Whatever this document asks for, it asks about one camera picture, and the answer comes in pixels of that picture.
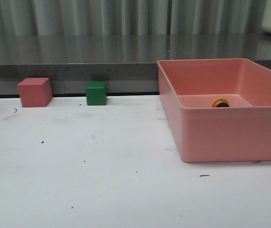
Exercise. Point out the yellow push button switch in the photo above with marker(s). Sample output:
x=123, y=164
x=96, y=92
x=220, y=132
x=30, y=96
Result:
x=220, y=102

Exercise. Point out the green cube block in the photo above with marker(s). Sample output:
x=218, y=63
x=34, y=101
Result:
x=96, y=93

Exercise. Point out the dark grey counter shelf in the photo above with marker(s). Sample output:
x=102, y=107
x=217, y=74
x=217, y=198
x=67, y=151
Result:
x=127, y=63

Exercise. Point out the pink cube block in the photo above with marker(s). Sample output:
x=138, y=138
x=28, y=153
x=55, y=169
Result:
x=35, y=92

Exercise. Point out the pink plastic bin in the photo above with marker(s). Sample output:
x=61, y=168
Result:
x=202, y=133

